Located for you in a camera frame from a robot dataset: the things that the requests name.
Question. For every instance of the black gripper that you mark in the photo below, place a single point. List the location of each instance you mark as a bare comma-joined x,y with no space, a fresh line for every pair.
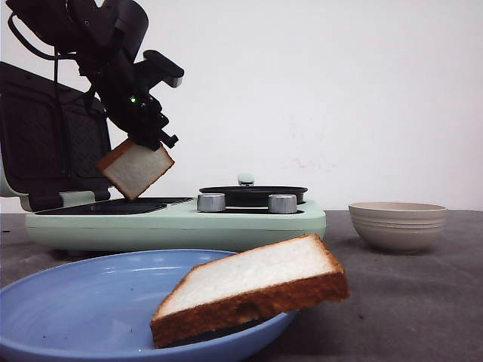
139,115

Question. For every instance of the bread slice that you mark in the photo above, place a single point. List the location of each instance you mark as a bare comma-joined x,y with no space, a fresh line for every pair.
132,169
255,284

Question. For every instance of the breakfast maker hinged lid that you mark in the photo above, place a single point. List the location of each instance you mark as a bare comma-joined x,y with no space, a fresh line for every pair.
50,144

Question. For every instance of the beige ribbed bowl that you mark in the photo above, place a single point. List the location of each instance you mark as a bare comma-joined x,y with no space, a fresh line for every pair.
398,227

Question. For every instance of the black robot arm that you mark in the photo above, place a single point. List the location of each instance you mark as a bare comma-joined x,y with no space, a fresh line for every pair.
104,41

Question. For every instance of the mint green breakfast maker base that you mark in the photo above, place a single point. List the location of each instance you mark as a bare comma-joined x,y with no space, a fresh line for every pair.
168,223

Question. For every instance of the left silver control knob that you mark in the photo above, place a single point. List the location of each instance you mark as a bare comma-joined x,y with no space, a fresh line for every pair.
211,202

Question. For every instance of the silver control knob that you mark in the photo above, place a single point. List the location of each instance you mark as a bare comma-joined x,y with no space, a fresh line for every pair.
211,202
282,204

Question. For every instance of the black round frying pan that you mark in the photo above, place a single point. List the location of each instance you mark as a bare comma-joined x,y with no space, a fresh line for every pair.
248,194

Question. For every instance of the right silver control knob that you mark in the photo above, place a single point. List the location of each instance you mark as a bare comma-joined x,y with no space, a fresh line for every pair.
282,204

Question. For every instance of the blue round plate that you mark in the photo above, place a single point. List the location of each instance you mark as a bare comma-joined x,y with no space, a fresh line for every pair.
99,310

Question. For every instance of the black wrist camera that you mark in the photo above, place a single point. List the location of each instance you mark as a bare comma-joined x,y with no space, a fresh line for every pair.
156,68

